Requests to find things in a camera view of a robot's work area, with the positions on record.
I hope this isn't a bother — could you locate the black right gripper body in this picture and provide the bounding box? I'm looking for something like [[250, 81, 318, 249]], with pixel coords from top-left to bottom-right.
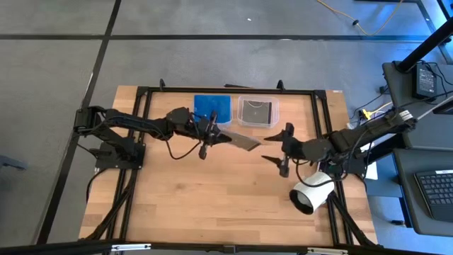
[[279, 123, 307, 177]]

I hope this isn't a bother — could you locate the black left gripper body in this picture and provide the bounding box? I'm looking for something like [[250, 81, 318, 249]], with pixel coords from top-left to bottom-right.
[[189, 111, 217, 160]]

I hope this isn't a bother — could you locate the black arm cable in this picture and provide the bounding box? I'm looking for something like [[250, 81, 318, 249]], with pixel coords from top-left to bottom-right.
[[294, 159, 336, 188], [165, 136, 202, 161]]

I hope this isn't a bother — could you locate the black diagonal pole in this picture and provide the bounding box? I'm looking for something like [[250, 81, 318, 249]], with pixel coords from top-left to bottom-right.
[[399, 16, 453, 74]]

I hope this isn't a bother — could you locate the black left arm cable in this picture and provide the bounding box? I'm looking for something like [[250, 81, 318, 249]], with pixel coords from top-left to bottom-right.
[[165, 136, 202, 161]]

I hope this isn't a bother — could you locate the silver metal bracket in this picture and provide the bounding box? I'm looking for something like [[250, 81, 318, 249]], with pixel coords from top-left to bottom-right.
[[110, 243, 152, 252], [306, 246, 350, 255]]

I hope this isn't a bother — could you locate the black desk crossbar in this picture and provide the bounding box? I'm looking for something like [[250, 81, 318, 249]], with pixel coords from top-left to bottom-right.
[[364, 133, 408, 164]]

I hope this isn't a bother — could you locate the black keyboard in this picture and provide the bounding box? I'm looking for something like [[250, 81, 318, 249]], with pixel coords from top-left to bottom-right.
[[413, 169, 453, 223]]

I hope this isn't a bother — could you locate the blue jewel case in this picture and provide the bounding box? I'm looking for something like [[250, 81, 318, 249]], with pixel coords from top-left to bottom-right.
[[193, 94, 233, 125]]

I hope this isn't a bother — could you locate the black power adapter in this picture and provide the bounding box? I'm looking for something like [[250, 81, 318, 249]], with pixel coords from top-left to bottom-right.
[[411, 62, 438, 101]]

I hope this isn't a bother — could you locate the dark grey side desk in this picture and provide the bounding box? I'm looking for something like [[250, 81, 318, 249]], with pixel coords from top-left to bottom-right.
[[381, 60, 453, 149], [391, 147, 453, 237]]

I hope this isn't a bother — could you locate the white cylinder with dark opening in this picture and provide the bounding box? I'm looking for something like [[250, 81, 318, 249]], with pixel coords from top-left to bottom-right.
[[289, 171, 336, 216]]

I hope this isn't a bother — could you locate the black aluminium table frame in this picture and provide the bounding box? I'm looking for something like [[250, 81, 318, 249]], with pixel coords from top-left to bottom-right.
[[79, 86, 378, 247]]

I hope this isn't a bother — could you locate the black overhead rig beam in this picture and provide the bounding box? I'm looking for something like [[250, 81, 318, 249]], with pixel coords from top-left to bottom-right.
[[0, 239, 453, 255]]

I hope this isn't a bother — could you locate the clear jewel case black tray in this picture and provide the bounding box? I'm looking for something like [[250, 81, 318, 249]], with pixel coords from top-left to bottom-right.
[[219, 127, 263, 152], [243, 100, 273, 125]]

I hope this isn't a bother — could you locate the yellow floor cable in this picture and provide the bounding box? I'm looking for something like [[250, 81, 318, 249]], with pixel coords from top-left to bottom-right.
[[316, 0, 404, 36]]

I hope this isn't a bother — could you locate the white paper sheet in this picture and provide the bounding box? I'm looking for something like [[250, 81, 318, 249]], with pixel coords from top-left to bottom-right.
[[365, 161, 379, 181]]

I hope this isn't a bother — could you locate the grey furniture foot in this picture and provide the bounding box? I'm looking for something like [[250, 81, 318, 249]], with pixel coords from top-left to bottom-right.
[[0, 154, 26, 171]]

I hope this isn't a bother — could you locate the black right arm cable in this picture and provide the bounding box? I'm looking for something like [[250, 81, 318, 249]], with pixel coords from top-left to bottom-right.
[[294, 159, 336, 188]]

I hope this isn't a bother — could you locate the light grey cable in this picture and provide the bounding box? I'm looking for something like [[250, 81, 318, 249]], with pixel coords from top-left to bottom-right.
[[415, 94, 453, 121]]

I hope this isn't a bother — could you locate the clear plastic bin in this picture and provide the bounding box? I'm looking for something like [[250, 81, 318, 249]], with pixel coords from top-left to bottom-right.
[[192, 93, 235, 128], [236, 94, 280, 129]]

